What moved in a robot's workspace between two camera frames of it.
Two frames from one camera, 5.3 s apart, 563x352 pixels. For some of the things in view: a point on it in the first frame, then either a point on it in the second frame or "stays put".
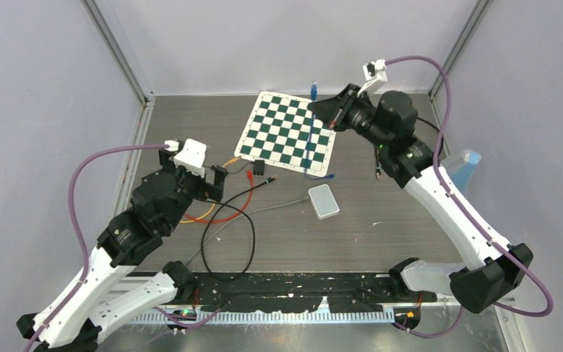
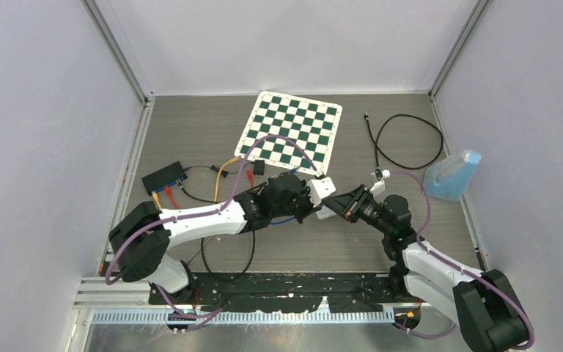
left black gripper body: (192, 185) to (301, 206)
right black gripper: (334, 111) to (349, 204)
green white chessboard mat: (284, 130) stays put
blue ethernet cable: (314, 92) to (292, 218)
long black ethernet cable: (229, 203) stays put
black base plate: (298, 292) stays put
